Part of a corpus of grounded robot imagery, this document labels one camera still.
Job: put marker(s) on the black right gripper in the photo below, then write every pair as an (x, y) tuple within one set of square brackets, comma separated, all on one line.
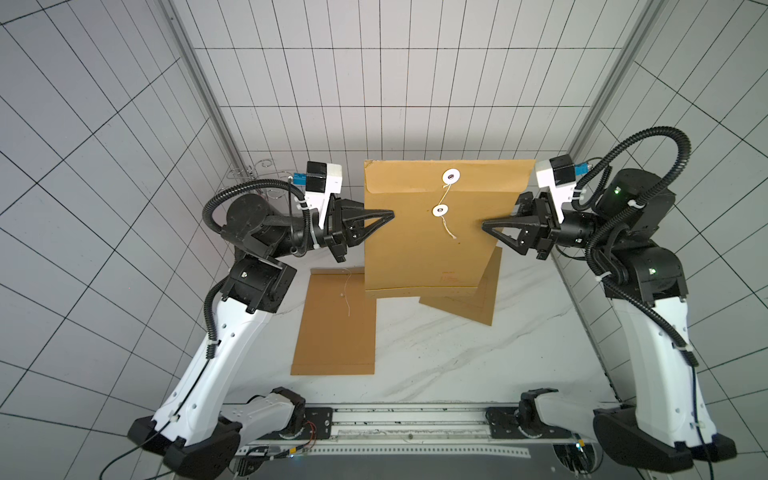
[(541, 227)]

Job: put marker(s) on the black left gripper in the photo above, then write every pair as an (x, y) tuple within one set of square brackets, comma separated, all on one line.
[(352, 227)]

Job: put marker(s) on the brown kraft file bag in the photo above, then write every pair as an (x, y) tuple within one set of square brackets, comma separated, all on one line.
[(337, 335), (435, 245)]

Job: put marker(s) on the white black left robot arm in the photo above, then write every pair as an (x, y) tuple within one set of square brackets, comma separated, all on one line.
[(265, 220)]

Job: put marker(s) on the lower brown kraft file bags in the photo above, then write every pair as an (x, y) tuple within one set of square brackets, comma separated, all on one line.
[(478, 307)]

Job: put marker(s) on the silver wire glass rack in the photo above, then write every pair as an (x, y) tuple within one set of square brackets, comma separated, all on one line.
[(264, 168)]

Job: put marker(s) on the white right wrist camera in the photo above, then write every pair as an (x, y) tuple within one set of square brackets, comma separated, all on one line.
[(558, 176)]

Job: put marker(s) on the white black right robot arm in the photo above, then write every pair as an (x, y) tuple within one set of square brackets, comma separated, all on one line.
[(609, 208)]

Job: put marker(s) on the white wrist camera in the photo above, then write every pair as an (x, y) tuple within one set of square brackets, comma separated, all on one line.
[(320, 181), (558, 176)]

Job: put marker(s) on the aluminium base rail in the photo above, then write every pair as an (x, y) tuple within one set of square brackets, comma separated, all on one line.
[(408, 420)]

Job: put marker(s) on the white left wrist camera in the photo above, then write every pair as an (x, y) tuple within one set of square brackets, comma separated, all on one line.
[(320, 181)]

